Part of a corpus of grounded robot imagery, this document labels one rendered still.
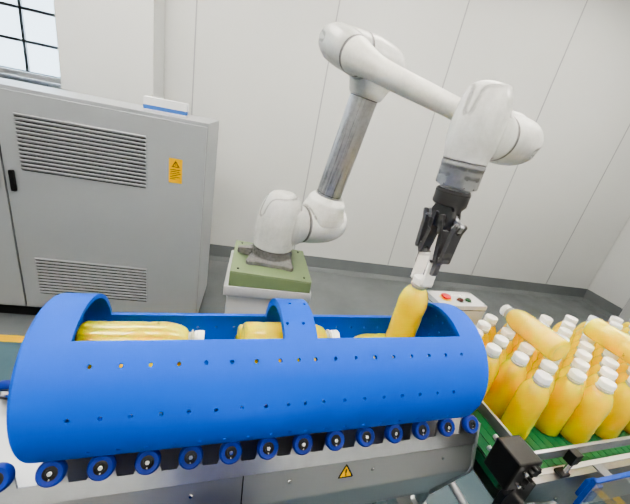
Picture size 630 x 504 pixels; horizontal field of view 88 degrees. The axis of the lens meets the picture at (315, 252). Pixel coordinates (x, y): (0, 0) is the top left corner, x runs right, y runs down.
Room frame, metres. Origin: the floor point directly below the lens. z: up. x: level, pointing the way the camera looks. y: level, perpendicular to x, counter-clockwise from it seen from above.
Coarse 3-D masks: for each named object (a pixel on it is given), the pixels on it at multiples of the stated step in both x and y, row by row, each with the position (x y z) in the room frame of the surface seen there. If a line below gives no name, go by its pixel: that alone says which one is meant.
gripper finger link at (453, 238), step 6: (456, 228) 0.68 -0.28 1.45; (450, 234) 0.69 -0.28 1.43; (456, 234) 0.69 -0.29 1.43; (462, 234) 0.69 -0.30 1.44; (450, 240) 0.68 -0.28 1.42; (456, 240) 0.69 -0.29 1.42; (444, 246) 0.69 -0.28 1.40; (450, 246) 0.68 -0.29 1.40; (456, 246) 0.69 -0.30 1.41; (444, 252) 0.68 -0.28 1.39; (450, 252) 0.69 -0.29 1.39; (444, 258) 0.68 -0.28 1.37; (450, 258) 0.69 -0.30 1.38
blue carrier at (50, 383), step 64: (64, 320) 0.41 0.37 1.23; (128, 320) 0.59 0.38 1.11; (192, 320) 0.64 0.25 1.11; (256, 320) 0.69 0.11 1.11; (320, 320) 0.74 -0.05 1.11; (384, 320) 0.81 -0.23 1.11; (448, 320) 0.68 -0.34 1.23; (64, 384) 0.35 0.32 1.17; (128, 384) 0.37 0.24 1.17; (192, 384) 0.40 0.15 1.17; (256, 384) 0.43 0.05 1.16; (320, 384) 0.47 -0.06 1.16; (384, 384) 0.51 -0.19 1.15; (448, 384) 0.56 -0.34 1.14; (64, 448) 0.32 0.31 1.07; (128, 448) 0.36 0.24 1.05
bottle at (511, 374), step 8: (512, 360) 0.78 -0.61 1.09; (504, 368) 0.78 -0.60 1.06; (512, 368) 0.77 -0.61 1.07; (520, 368) 0.76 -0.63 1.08; (496, 376) 0.79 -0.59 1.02; (504, 376) 0.76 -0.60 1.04; (512, 376) 0.76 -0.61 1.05; (520, 376) 0.75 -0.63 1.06; (496, 384) 0.77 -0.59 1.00; (504, 384) 0.76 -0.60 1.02; (512, 384) 0.75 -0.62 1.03; (488, 392) 0.78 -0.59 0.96; (496, 392) 0.76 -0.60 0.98; (504, 392) 0.75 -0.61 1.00; (512, 392) 0.75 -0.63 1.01; (488, 400) 0.77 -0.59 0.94; (496, 400) 0.76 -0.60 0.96; (504, 400) 0.75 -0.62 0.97; (496, 408) 0.75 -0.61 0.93; (504, 408) 0.75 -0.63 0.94
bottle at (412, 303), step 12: (408, 288) 0.73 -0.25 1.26; (420, 288) 0.72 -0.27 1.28; (408, 300) 0.71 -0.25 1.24; (420, 300) 0.71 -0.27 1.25; (396, 312) 0.73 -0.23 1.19; (408, 312) 0.70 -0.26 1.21; (420, 312) 0.71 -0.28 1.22; (396, 324) 0.71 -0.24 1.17; (408, 324) 0.70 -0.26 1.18; (396, 336) 0.71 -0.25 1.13; (408, 336) 0.70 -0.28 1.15
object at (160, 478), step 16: (464, 432) 0.64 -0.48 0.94; (352, 448) 0.53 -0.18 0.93; (368, 448) 0.54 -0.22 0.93; (384, 448) 0.55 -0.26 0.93; (400, 448) 0.57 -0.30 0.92; (416, 448) 0.58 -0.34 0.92; (432, 448) 0.59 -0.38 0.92; (208, 464) 0.43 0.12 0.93; (224, 464) 0.44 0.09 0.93; (240, 464) 0.44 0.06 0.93; (256, 464) 0.45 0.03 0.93; (272, 464) 0.46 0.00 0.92; (288, 464) 0.47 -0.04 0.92; (304, 464) 0.48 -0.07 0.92; (320, 464) 0.49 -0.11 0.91; (16, 480) 0.33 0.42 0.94; (64, 480) 0.35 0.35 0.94; (80, 480) 0.36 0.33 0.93; (112, 480) 0.37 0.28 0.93; (128, 480) 0.38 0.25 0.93; (144, 480) 0.38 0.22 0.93; (160, 480) 0.39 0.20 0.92; (176, 480) 0.40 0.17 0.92; (192, 480) 0.40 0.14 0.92; (208, 480) 0.41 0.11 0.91; (0, 496) 0.31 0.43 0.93; (16, 496) 0.32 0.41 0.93; (32, 496) 0.32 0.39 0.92; (48, 496) 0.33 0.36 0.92; (64, 496) 0.34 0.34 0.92; (80, 496) 0.34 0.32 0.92; (96, 496) 0.35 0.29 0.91
